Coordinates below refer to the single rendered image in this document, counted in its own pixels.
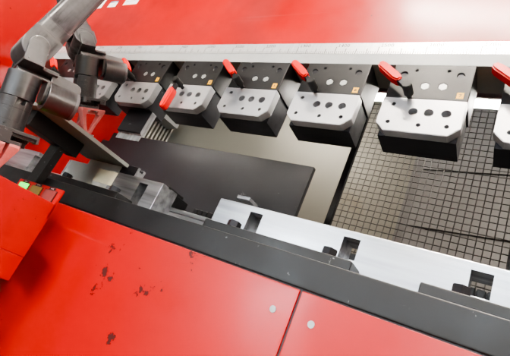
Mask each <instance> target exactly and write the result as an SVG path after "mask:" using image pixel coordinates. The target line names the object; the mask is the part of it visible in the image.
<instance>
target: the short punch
mask: <svg viewBox="0 0 510 356"><path fill-rule="evenodd" d="M155 118H156V115H155V114H154V113H153V112H145V111H138V110H132V109H130V110H129V111H128V113H127V114H126V116H125V117H124V119H123V121H122V123H121V124H120V125H119V127H118V131H119V132H118V134H117V136H116V137H117V138H121V139H125V140H133V141H138V142H139V140H140V138H141V137H145V135H146V133H147V131H148V130H149V129H150V127H151V125H152V123H153V122H154V120H155Z"/></svg>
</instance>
